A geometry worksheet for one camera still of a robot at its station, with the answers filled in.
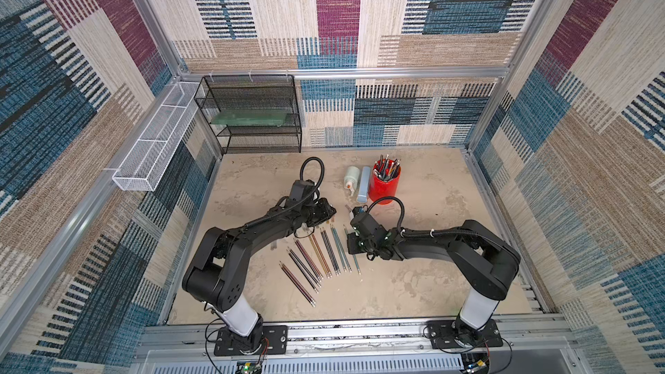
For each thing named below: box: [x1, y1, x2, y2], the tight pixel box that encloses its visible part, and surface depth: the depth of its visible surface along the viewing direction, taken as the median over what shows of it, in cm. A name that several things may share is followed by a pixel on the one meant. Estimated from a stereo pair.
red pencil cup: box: [368, 158, 401, 206], surface depth 96 cm
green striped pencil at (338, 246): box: [329, 224, 348, 273], surface depth 93 cm
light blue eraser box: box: [357, 166, 371, 204], surface depth 103 cm
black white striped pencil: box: [285, 249, 320, 294], surface depth 87 cm
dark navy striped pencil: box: [319, 227, 343, 276], surface depth 93 cm
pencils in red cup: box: [373, 154, 401, 183], surface depth 96 cm
